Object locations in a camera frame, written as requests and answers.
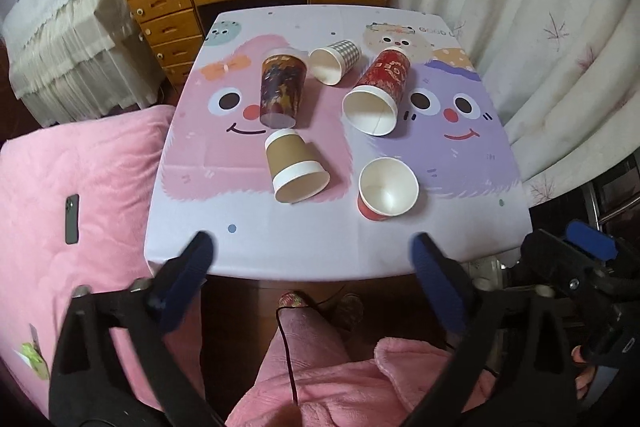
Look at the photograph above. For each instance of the brown paper cup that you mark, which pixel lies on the brown paper cup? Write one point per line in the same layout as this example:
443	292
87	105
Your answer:
294	167

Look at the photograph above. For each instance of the metal chair frame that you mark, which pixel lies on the metal chair frame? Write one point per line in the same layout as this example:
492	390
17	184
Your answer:
607	199

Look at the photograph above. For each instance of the person's leg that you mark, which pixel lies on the person's leg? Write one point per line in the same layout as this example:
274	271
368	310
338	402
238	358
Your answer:
310	337

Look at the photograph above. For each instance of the dark printed tall cup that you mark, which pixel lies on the dark printed tall cup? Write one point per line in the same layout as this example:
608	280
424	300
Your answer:
281	89

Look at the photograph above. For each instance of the pink fleece robe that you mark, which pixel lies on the pink fleece robe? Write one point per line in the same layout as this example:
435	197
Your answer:
360	387

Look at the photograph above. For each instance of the floral slipper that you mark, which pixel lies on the floral slipper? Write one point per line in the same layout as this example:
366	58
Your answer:
349	309
291	299

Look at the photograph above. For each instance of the large red paper cup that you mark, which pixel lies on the large red paper cup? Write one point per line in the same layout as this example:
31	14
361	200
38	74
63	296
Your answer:
380	89

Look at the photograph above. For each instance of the white leaf-print curtain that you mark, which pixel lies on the white leaf-print curtain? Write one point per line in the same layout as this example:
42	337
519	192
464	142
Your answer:
525	22

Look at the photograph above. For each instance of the black smartphone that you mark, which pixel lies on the black smartphone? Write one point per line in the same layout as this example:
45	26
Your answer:
72	218

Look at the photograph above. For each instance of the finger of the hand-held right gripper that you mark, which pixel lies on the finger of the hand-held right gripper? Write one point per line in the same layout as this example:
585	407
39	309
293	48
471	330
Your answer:
591	240

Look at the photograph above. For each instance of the green sticker packet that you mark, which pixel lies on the green sticker packet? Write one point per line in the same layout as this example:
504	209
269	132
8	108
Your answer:
34	353

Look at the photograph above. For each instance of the checkered paper cup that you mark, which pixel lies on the checkered paper cup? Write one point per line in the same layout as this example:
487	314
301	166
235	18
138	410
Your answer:
334	63

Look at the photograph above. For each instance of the person's right hand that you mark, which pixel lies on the person's right hand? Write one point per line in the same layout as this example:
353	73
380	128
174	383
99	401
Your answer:
584	379

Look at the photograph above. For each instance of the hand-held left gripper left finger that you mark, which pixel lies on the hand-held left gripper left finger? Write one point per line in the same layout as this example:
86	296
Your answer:
184	279

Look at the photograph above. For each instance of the small red paper cup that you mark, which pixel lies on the small red paper cup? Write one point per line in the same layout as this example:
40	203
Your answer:
387	188

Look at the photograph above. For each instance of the pink fleece blanket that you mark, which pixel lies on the pink fleece blanket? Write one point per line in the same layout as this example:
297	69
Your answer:
100	167

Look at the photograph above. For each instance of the white lace furniture cover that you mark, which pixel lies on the white lace furniture cover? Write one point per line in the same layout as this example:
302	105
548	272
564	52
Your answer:
65	32

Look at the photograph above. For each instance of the cartoon printed tablecloth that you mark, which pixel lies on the cartoon printed tablecloth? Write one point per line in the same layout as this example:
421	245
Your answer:
320	237

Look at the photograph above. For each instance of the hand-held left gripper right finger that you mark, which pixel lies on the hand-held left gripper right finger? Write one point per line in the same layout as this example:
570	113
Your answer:
440	282

